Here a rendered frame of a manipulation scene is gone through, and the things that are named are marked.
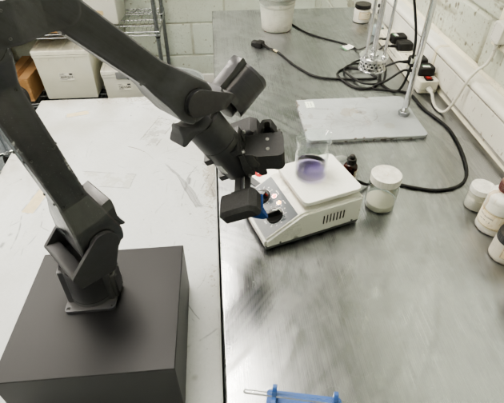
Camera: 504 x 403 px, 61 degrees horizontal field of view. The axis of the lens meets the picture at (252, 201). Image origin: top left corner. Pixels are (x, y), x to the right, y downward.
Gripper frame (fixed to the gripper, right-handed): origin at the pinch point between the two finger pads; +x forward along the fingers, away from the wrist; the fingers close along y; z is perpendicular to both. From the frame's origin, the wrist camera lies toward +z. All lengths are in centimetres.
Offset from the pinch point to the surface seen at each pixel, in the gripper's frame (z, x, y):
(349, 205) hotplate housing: 11.2, 15.6, 1.6
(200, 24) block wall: -86, 83, 220
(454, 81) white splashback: 38, 41, 49
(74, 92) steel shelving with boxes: -161, 60, 169
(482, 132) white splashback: 39, 41, 30
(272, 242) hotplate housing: -2.3, 10.8, -5.0
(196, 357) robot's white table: -11.4, 3.0, -25.8
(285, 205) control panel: 1.0, 9.6, 1.2
